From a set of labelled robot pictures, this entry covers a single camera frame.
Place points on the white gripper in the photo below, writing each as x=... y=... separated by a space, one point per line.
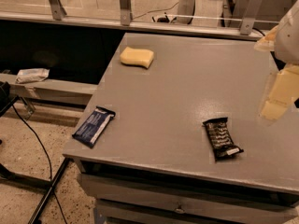
x=288 y=39

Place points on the black rxbar chocolate wrapper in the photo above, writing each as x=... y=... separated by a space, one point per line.
x=220 y=139

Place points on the yellow sponge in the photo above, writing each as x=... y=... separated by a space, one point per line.
x=139 y=57

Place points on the blue snack bar wrapper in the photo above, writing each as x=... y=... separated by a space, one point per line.
x=92 y=127

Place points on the grey cabinet drawer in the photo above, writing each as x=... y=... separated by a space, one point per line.
x=157 y=204

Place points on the grey metal shelf ledge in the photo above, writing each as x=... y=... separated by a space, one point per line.
x=52 y=90

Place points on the black tripod stand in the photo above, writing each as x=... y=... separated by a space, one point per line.
x=24 y=178

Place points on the metal railing frame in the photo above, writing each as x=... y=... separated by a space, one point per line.
x=149 y=16

